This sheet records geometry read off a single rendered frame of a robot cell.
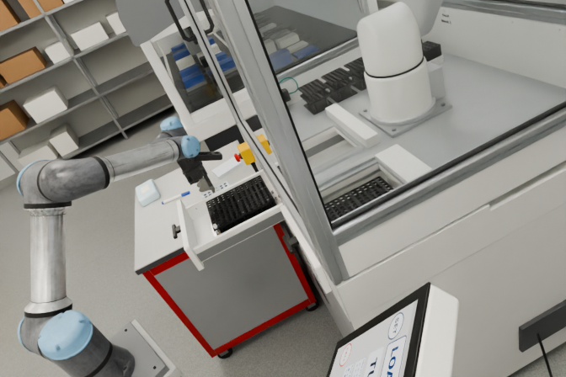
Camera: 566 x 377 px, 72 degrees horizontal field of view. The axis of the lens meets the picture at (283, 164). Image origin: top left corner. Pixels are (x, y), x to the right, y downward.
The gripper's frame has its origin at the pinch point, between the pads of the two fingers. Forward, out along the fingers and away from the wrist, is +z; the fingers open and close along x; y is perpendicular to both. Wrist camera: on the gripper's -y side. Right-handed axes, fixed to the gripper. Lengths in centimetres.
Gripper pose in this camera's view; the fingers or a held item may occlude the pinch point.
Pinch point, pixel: (213, 188)
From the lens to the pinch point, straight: 166.9
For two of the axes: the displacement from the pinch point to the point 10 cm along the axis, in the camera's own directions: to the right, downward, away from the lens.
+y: -8.6, 4.8, -1.8
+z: 3.3, 7.8, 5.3
